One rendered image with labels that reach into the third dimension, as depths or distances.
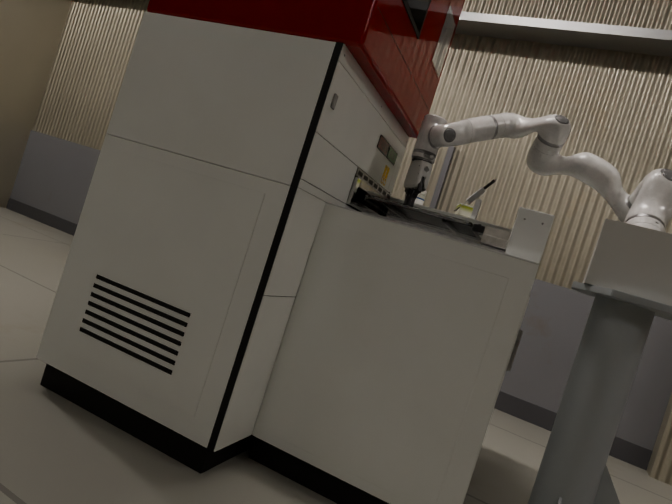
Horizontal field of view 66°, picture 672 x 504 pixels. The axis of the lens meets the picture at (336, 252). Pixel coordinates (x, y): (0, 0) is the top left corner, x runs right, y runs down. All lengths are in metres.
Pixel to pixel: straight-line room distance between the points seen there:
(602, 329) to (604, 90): 2.52
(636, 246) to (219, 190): 1.18
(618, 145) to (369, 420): 2.80
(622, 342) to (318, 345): 0.86
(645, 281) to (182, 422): 1.33
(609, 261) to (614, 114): 2.35
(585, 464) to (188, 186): 1.37
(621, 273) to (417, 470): 0.79
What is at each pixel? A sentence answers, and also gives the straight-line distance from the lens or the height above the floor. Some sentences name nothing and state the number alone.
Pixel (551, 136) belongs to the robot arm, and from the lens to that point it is 2.01.
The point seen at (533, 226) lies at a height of 0.92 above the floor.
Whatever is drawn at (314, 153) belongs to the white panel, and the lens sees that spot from 1.42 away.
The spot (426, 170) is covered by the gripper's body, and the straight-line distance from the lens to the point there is 1.84.
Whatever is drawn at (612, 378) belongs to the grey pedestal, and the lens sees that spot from 1.68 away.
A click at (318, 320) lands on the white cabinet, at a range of 1.54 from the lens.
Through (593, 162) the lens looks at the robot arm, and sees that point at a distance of 2.02.
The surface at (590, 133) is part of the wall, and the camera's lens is 3.87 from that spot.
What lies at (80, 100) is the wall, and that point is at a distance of 6.24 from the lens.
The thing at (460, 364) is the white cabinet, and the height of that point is 0.50.
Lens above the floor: 0.70
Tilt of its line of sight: 1 degrees down
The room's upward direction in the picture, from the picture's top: 18 degrees clockwise
